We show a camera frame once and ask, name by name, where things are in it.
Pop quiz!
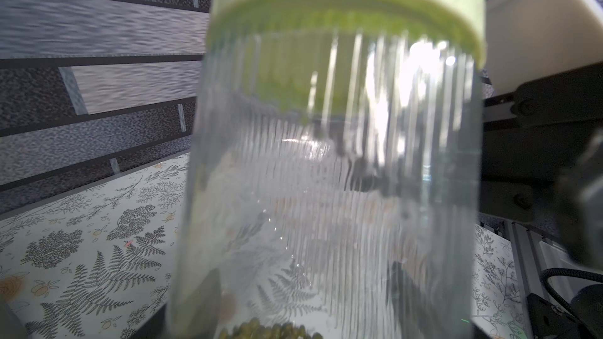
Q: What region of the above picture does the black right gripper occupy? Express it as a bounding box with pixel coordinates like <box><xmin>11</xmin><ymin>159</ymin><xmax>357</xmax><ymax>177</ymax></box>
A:
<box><xmin>480</xmin><ymin>63</ymin><xmax>602</xmax><ymax>268</ymax></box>

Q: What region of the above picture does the clear ribbed glass jar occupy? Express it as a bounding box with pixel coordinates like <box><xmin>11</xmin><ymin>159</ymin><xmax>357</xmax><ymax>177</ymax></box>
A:
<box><xmin>166</xmin><ymin>31</ymin><xmax>482</xmax><ymax>338</ymax></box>

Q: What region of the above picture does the light green jar lid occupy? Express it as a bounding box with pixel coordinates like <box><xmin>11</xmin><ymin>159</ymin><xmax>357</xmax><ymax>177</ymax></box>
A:
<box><xmin>199</xmin><ymin>0</ymin><xmax>487</xmax><ymax>116</ymax></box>

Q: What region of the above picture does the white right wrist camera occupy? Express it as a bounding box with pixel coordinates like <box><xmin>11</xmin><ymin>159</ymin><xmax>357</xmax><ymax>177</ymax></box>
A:
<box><xmin>483</xmin><ymin>0</ymin><xmax>602</xmax><ymax>97</ymax></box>

